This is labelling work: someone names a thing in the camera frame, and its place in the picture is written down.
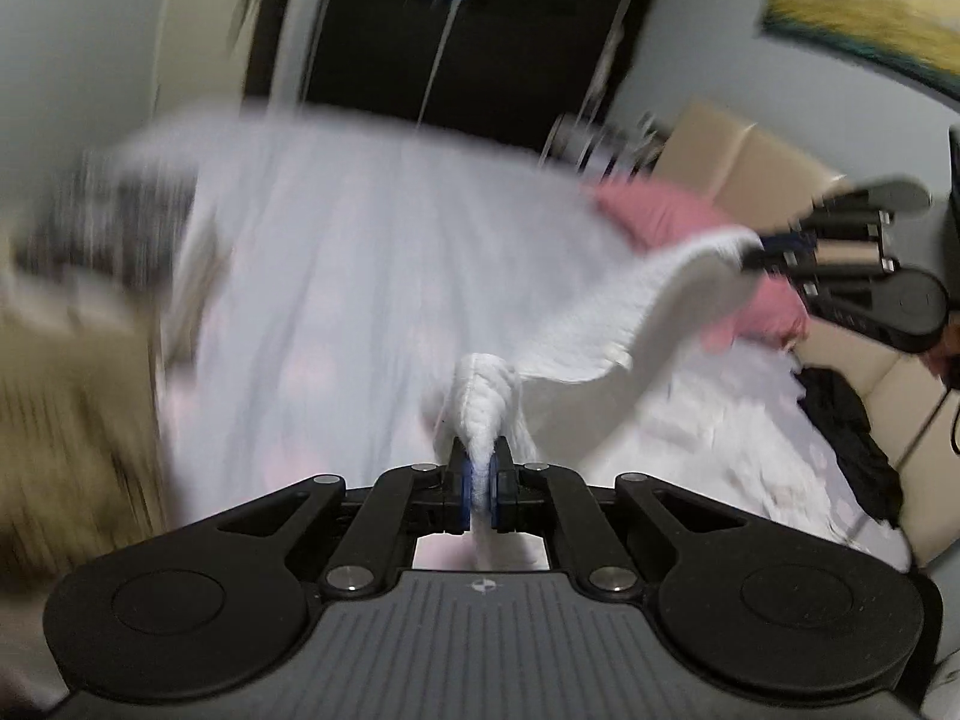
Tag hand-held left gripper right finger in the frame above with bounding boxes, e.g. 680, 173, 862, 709
487, 439, 751, 602

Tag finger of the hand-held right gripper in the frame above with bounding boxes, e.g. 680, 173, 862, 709
757, 175, 933, 251
741, 247, 899, 302

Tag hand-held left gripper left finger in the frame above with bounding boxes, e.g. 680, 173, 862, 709
187, 439, 473, 602

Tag white textured garment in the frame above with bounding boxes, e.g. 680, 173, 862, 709
427, 229, 766, 571

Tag black clothes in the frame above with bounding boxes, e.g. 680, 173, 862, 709
795, 364, 905, 526

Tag pink pillow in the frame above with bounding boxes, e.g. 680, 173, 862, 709
589, 184, 811, 352

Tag white nightstand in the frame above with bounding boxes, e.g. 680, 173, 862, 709
541, 111, 670, 182

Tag bed with polka-dot sheet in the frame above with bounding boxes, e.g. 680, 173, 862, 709
112, 109, 916, 571

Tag brown striped garment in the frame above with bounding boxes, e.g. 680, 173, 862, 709
0, 291, 167, 590

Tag dark sliding wardrobe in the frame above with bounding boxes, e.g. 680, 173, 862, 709
247, 0, 665, 158

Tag white room door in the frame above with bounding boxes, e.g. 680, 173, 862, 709
154, 0, 323, 110

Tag yellow teal wall painting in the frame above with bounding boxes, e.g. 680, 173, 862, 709
757, 0, 960, 102

